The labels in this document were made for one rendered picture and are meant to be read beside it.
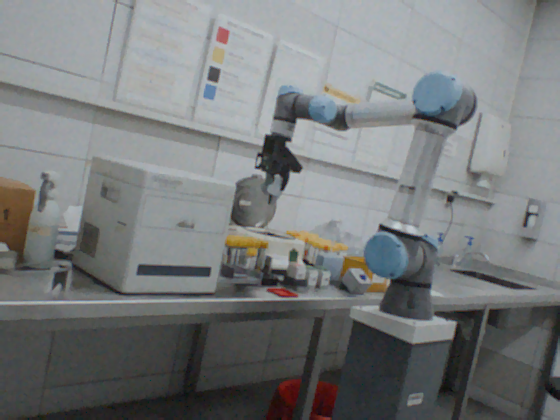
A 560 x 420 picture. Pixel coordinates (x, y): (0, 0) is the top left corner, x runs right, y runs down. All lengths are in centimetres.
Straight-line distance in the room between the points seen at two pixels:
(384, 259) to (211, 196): 46
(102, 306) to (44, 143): 75
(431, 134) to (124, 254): 80
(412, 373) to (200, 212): 69
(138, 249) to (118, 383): 101
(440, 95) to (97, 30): 110
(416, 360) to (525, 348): 251
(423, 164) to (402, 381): 56
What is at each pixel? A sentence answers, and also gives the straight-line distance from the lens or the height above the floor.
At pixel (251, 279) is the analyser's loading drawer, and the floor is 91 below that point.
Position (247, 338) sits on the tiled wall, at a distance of 262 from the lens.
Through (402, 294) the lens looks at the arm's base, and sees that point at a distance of 160.
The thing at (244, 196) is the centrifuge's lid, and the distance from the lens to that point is 233.
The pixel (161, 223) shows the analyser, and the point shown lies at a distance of 139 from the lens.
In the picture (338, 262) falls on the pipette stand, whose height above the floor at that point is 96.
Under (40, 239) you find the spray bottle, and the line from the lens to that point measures 150.
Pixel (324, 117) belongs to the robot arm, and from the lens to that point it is 167.
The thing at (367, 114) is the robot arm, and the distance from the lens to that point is 172.
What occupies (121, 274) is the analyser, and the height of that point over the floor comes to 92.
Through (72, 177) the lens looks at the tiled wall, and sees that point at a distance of 197.
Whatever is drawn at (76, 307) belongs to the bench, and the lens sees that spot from 130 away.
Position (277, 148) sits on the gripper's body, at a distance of 174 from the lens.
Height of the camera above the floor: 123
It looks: 4 degrees down
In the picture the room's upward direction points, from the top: 12 degrees clockwise
